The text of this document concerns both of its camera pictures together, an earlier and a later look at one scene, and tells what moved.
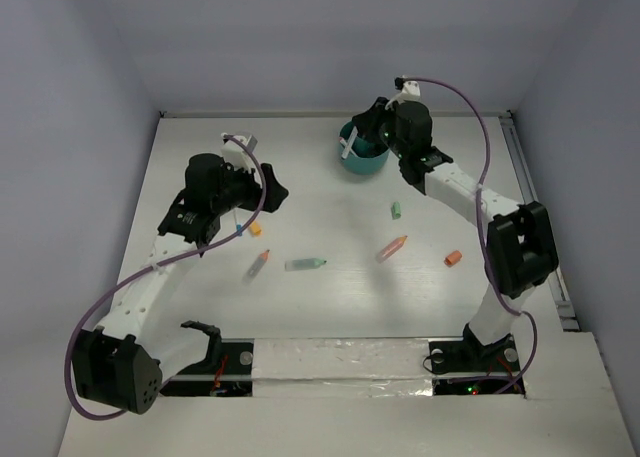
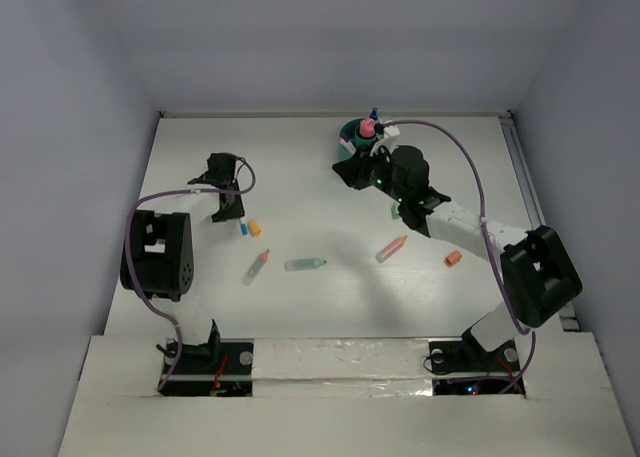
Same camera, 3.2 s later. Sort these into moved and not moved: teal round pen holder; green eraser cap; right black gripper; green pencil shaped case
Moved: right black gripper
Not moved: green pencil shaped case; teal round pen holder; green eraser cap
